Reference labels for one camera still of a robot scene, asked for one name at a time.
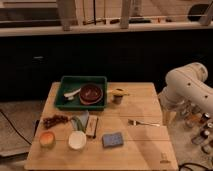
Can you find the grey green cloth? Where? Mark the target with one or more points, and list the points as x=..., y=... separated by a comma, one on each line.
x=79, y=122

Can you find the blue sponge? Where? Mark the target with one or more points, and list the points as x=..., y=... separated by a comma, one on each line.
x=112, y=140

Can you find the brown grape bunch toy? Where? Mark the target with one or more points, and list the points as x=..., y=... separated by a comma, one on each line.
x=54, y=120

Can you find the orange round cup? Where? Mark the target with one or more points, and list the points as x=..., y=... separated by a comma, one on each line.
x=47, y=139

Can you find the green plastic tray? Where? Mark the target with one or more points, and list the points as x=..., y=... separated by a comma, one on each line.
x=73, y=83

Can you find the dark red bowl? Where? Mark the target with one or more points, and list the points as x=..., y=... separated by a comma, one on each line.
x=90, y=94

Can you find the silver fork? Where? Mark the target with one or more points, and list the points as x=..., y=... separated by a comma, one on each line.
x=135, y=122

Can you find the white brush in tray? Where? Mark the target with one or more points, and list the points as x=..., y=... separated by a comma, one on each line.
x=71, y=94

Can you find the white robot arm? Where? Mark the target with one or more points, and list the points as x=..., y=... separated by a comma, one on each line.
x=187, y=83

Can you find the bottles pile on floor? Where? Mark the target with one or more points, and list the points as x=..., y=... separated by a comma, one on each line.
x=197, y=126

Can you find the wooden block with black edge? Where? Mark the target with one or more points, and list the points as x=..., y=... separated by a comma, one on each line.
x=91, y=125

